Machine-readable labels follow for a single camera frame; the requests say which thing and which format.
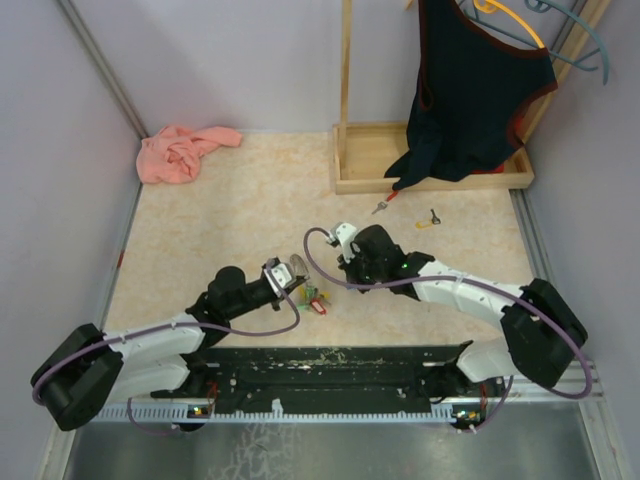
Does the grey oval key organizer ring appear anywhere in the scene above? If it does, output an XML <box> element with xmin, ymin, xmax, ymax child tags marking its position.
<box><xmin>288</xmin><ymin>253</ymin><xmax>311</xmax><ymax>281</ymax></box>

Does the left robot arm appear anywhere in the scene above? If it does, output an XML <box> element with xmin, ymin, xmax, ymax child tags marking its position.
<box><xmin>30</xmin><ymin>261</ymin><xmax>300</xmax><ymax>431</ymax></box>

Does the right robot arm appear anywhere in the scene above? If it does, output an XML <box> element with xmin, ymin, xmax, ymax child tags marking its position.
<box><xmin>328</xmin><ymin>223</ymin><xmax>588</xmax><ymax>396</ymax></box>

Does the key with red tag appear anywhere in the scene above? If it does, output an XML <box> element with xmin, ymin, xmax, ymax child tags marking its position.
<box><xmin>372</xmin><ymin>191</ymin><xmax>399</xmax><ymax>215</ymax></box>

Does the key with yellow tag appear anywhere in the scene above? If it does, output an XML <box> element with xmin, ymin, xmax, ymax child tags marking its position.
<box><xmin>415</xmin><ymin>209</ymin><xmax>442</xmax><ymax>229</ymax></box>

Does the red key tag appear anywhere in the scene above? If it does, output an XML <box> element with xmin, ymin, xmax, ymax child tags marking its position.
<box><xmin>310</xmin><ymin>299</ymin><xmax>327</xmax><ymax>315</ymax></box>

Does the wooden clothes rack base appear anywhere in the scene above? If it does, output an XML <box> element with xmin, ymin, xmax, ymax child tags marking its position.
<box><xmin>332</xmin><ymin>0</ymin><xmax>612</xmax><ymax>196</ymax></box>

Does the pink crumpled cloth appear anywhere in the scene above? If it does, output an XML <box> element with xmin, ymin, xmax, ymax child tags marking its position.
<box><xmin>136</xmin><ymin>125</ymin><xmax>243</xmax><ymax>184</ymax></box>

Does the dark navy vest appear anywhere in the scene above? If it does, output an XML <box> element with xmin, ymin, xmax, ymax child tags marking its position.
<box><xmin>385</xmin><ymin>0</ymin><xmax>558</xmax><ymax>191</ymax></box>

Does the yellow clothes hanger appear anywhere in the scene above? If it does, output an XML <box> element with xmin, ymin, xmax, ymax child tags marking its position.
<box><xmin>472</xmin><ymin>0</ymin><xmax>546</xmax><ymax>51</ymax></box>

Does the teal clothes hanger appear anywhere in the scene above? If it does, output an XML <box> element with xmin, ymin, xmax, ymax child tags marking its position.
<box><xmin>525</xmin><ymin>0</ymin><xmax>611</xmax><ymax>86</ymax></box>

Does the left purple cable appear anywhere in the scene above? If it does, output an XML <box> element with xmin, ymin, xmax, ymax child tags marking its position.
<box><xmin>31</xmin><ymin>264</ymin><xmax>301</xmax><ymax>436</ymax></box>

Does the purple cable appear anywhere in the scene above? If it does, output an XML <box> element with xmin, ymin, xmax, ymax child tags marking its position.
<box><xmin>303</xmin><ymin>227</ymin><xmax>591</xmax><ymax>434</ymax></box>
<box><xmin>31</xmin><ymin>264</ymin><xmax>301</xmax><ymax>436</ymax></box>

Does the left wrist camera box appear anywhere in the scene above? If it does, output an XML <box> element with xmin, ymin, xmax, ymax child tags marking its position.
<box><xmin>263</xmin><ymin>258</ymin><xmax>296</xmax><ymax>293</ymax></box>

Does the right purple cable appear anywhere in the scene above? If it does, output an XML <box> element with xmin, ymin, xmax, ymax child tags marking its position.
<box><xmin>303</xmin><ymin>227</ymin><xmax>591</xmax><ymax>434</ymax></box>

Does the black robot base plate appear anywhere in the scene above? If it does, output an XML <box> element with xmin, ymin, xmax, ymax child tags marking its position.
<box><xmin>152</xmin><ymin>345</ymin><xmax>505</xmax><ymax>414</ymax></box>

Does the aluminium frame rail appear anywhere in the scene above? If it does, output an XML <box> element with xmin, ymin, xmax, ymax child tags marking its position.
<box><xmin>508</xmin><ymin>360</ymin><xmax>604</xmax><ymax>402</ymax></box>

